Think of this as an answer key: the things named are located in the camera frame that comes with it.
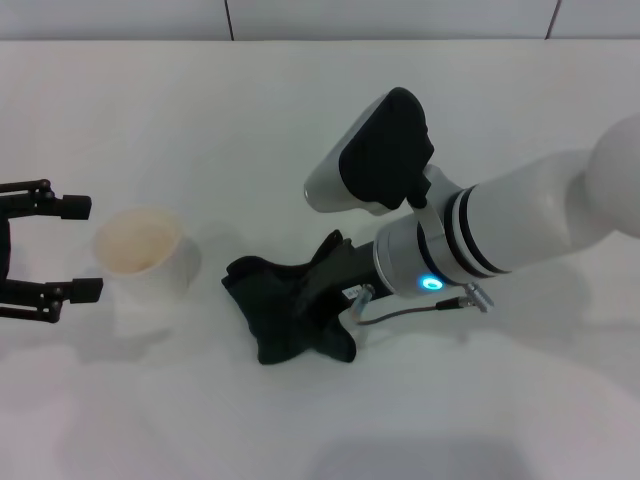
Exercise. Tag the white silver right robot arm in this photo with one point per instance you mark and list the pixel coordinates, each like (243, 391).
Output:
(525, 220)

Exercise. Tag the dark blue rag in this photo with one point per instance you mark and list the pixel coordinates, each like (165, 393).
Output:
(270, 300)

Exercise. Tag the white paper cup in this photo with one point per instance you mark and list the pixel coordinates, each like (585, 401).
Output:
(135, 240)

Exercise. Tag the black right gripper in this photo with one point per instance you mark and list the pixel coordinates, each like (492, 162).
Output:
(357, 272)

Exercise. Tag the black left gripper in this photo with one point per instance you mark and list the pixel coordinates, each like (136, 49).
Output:
(4, 250)

